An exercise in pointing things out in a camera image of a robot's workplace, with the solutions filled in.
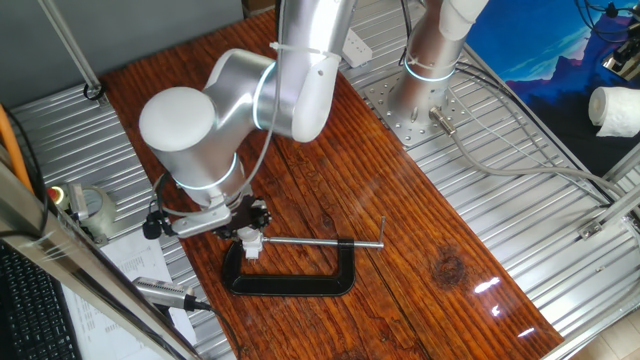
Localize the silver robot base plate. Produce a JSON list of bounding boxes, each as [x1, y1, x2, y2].
[[363, 74, 474, 148]]

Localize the black keyboard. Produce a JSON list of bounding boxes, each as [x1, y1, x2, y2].
[[0, 239, 84, 360]]

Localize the black cable loop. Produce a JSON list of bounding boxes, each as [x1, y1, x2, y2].
[[82, 81, 107, 102]]

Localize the shiny metal device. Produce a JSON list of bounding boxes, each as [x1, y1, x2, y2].
[[601, 34, 640, 82]]

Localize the brown wooden board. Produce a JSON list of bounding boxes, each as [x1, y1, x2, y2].
[[99, 9, 565, 360]]

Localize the white toilet paper roll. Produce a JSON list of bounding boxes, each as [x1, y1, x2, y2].
[[587, 85, 640, 139]]

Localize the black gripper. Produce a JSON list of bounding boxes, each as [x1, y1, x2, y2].
[[212, 193, 274, 241]]

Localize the printed paper sheets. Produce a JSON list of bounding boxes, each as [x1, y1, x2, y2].
[[59, 227, 199, 360]]

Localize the red emergency stop button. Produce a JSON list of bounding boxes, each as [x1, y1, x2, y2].
[[46, 183, 71, 207]]

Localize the black depth camera cable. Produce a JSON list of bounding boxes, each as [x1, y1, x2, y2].
[[192, 298, 242, 360]]

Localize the orange tube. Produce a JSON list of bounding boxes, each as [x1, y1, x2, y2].
[[0, 103, 34, 195]]

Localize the black desk cable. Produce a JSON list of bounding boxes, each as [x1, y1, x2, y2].
[[0, 107, 50, 240]]

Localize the black C-clamp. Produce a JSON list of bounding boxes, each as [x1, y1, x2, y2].
[[221, 215, 387, 297]]

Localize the shiny metal frame bar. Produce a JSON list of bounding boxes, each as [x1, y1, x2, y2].
[[0, 164, 201, 360]]

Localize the silver ribbed depth camera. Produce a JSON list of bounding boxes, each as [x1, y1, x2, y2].
[[131, 276, 197, 312]]

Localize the silver metal bracket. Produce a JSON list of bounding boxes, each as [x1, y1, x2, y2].
[[67, 182, 87, 224]]

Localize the white power strip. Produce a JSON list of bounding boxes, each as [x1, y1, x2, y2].
[[342, 27, 374, 69]]

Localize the aluminium frame profile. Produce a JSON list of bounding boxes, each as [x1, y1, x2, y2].
[[578, 144, 640, 241]]

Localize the white lamp socket adapter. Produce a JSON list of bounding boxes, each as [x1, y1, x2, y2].
[[241, 237, 265, 261]]

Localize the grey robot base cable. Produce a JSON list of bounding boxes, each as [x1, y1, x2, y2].
[[428, 105, 640, 211]]

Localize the aluminium profile post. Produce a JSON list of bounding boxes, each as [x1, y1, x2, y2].
[[37, 0, 109, 104]]

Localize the blue landscape poster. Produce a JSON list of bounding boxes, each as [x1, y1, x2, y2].
[[464, 0, 640, 176]]

